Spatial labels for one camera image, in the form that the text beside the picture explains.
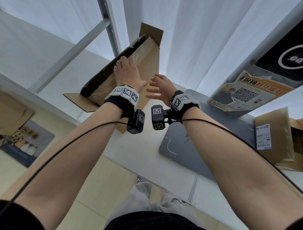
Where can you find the large cardboard box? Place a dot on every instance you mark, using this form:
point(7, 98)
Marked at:
point(149, 61)

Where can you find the person's left hand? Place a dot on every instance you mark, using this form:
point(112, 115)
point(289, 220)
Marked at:
point(127, 73)

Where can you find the person's right hand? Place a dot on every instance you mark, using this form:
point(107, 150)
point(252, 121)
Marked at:
point(165, 88)

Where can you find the person's right forearm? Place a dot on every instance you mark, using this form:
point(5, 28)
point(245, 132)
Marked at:
point(236, 170)

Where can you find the grey scanner kiosk with poster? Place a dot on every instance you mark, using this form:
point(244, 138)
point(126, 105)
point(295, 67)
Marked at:
point(246, 94)

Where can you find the cardboard box black print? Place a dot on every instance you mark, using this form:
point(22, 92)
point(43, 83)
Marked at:
point(279, 132)

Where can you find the grey trousers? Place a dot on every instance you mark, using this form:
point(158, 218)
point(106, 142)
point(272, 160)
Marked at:
point(132, 203)

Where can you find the black shirt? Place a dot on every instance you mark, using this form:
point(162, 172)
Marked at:
point(151, 222)

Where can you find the grey patterned shoe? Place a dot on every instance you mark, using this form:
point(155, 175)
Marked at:
point(141, 179)

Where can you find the grey printed floor mat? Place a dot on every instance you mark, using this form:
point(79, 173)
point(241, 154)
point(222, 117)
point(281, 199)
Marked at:
point(28, 144)

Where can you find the grey scanning mat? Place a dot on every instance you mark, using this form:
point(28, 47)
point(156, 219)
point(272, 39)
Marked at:
point(180, 151)

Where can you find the white metal frame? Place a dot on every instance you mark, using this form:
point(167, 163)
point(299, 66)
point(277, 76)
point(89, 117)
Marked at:
point(71, 56)

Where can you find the person's left forearm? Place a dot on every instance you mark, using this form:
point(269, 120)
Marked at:
point(59, 165)

